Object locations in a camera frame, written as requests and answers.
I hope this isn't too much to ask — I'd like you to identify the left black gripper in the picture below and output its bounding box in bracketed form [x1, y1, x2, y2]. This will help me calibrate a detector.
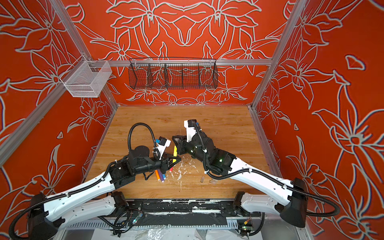
[135, 151, 182, 175]

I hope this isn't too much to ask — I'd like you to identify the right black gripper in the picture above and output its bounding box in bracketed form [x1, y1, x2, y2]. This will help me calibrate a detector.
[169, 134, 211, 166]

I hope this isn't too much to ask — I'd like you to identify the yellow marker pen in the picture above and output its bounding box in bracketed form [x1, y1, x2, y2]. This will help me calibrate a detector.
[173, 146, 178, 163]

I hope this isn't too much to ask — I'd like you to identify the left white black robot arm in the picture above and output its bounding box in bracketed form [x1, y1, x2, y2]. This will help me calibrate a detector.
[28, 146, 181, 240]

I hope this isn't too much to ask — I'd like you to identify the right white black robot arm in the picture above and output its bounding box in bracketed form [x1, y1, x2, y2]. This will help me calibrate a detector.
[172, 133, 308, 228]

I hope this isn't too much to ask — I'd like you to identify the orange marker pen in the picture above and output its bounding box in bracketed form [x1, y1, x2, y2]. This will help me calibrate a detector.
[155, 170, 161, 181]

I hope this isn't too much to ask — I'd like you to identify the purple marker pen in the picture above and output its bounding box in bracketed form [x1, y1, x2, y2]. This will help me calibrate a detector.
[158, 170, 165, 183]

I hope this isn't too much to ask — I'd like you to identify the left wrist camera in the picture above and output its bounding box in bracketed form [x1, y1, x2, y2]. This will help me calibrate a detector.
[154, 137, 171, 160]

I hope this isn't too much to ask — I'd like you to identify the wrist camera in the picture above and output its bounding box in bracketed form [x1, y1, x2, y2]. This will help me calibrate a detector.
[154, 137, 171, 160]
[184, 119, 197, 143]

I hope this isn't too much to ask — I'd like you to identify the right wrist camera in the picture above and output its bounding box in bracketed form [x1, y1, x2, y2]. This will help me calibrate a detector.
[184, 119, 197, 143]

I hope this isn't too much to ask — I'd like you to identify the black wire mesh basket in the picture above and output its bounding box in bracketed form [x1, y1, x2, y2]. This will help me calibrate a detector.
[128, 58, 219, 90]

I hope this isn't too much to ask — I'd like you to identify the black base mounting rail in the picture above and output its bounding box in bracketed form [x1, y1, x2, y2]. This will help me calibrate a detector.
[125, 199, 262, 217]

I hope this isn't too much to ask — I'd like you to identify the left base cable bundle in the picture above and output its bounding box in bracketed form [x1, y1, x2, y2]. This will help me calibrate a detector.
[98, 206, 145, 238]

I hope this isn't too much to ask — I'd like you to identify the white slotted cable duct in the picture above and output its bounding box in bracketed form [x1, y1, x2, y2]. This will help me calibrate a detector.
[66, 219, 239, 231]

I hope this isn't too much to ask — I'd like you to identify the right base cable connector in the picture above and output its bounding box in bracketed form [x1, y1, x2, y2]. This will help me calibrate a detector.
[237, 213, 265, 238]

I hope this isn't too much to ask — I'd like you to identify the white wire mesh basket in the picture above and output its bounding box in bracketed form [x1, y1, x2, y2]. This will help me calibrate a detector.
[60, 59, 112, 98]

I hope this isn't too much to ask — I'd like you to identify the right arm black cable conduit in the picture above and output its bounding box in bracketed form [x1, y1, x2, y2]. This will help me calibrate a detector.
[191, 122, 341, 217]

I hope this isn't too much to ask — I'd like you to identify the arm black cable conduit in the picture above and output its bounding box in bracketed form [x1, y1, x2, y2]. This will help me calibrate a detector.
[8, 122, 157, 240]
[191, 122, 341, 217]

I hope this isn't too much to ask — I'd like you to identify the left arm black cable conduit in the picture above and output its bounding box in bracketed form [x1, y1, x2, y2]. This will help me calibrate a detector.
[8, 122, 157, 240]

